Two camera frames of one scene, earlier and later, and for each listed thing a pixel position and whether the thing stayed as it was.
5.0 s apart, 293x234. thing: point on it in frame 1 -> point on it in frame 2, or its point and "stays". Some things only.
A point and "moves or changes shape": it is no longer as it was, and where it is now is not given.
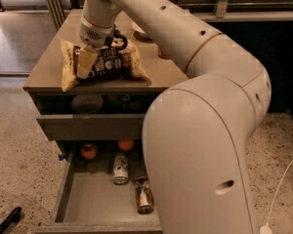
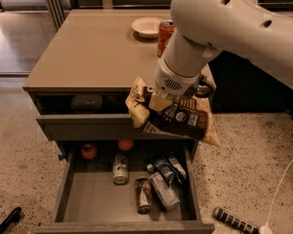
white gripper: [95, 34] -> [171, 80]
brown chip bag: [112, 64] moves or changes shape
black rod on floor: [8, 221] stays
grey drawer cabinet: [98, 125] stays
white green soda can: [121, 168] stays
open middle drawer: [105, 189] stays
